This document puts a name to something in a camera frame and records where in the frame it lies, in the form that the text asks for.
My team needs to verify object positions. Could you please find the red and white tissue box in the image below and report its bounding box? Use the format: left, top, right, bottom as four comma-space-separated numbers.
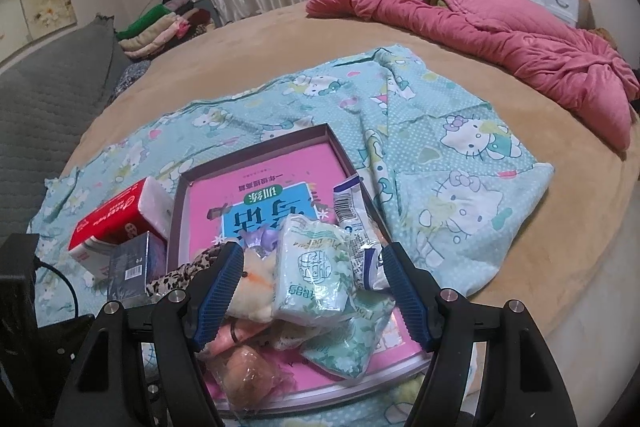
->
67, 177, 176, 288

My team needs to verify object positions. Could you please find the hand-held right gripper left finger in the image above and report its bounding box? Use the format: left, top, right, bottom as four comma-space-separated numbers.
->
52, 241, 246, 427

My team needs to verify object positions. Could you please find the blue and white snack packet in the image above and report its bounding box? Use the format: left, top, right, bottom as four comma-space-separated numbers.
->
332, 174, 396, 290

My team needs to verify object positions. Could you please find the stack of folded clothes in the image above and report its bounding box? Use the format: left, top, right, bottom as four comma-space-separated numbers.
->
116, 0, 221, 58

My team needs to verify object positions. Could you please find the cream plush toy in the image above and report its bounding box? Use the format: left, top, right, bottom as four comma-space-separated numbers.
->
225, 252, 281, 323

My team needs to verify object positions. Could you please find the pink quilt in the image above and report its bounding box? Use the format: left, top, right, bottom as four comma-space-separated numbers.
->
305, 0, 640, 152

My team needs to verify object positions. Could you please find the purple ribbon bow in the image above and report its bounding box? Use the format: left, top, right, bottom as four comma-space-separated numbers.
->
240, 227, 283, 258

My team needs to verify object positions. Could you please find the cartoon cat printed blanket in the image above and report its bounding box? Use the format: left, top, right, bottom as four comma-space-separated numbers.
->
27, 47, 556, 427

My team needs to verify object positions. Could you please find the dark patterned cloth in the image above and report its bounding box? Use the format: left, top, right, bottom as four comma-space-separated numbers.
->
107, 59, 151, 105

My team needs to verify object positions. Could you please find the beige sponge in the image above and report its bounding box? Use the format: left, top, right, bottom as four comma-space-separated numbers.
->
207, 342, 291, 413

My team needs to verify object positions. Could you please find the green floral tissue pack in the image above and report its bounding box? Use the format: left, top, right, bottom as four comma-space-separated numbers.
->
300, 287, 398, 380

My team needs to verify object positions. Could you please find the shallow pink printed box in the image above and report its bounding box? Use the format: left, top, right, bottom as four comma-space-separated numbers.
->
165, 123, 436, 420

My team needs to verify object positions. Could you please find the pale green tissue pack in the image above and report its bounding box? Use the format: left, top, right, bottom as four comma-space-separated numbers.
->
272, 214, 358, 328

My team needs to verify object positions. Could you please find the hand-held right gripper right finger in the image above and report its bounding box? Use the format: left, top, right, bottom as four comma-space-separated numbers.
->
381, 242, 568, 427

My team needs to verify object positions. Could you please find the dark blue box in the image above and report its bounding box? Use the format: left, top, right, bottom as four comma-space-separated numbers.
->
106, 231, 168, 308

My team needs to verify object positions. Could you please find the leopard print cloth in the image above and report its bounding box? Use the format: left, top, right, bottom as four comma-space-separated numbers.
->
145, 244, 231, 300

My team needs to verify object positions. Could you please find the black cable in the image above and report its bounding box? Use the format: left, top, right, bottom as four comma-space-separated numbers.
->
34, 261, 80, 322

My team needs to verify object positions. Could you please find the grey quilted headboard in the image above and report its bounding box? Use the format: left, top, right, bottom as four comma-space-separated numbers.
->
0, 17, 131, 268

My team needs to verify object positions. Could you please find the tan bed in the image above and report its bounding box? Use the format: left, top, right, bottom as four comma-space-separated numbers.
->
65, 2, 640, 343

